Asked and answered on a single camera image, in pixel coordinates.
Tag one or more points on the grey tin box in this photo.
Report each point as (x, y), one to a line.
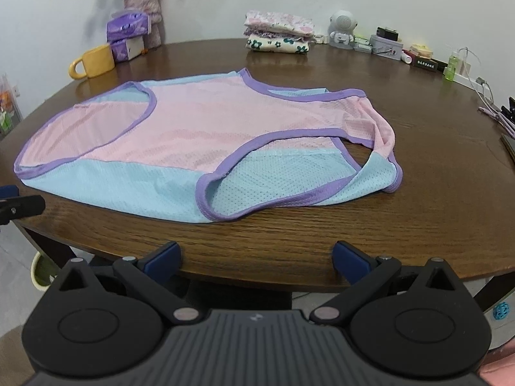
(386, 48)

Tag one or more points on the wooden table leg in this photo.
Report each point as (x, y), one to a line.
(52, 245)

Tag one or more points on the white tube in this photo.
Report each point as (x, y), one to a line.
(407, 57)

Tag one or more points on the black clamp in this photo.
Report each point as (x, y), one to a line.
(510, 108)

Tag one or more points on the yellow mug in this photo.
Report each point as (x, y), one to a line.
(98, 62)

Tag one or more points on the pink blue mesh vest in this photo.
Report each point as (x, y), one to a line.
(193, 128)

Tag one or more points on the white robot speaker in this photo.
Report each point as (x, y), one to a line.
(342, 22)

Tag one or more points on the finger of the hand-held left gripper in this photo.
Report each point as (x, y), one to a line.
(8, 192)
(24, 207)

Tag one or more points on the dark phone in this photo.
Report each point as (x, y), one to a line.
(510, 142)

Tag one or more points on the white power strip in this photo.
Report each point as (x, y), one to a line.
(468, 76)

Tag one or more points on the green flower folded cloth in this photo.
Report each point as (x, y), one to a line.
(273, 45)

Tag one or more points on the pink floral folded cloth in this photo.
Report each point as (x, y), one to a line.
(281, 22)

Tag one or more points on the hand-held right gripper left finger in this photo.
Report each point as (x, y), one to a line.
(163, 264)

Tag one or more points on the green spray bottle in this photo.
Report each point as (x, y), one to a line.
(450, 70)

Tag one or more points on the pale green bin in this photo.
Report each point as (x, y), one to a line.
(40, 273)

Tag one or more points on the purple tissue pack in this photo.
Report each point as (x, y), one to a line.
(126, 48)
(126, 26)

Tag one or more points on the cream yellow round box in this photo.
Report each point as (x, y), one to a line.
(422, 51)

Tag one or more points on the black labelled box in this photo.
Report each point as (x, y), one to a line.
(426, 65)

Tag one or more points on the white clip row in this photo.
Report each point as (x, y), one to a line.
(320, 39)

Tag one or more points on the green white small box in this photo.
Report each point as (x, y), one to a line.
(362, 40)

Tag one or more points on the black charger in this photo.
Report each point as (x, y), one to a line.
(387, 33)

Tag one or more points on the lilac ruffled folded cloth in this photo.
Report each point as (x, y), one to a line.
(265, 34)

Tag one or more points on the clear white small box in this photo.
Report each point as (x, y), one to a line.
(363, 48)

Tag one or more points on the plain black box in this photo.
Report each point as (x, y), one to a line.
(441, 65)

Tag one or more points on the vase of dried roses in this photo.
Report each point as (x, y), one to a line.
(141, 4)

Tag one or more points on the blue ball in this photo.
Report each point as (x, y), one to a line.
(501, 311)

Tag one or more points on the white wall socket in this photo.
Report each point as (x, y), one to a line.
(17, 91)

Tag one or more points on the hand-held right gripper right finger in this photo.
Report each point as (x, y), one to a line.
(351, 264)

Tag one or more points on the clear rack with bottles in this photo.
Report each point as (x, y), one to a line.
(6, 116)

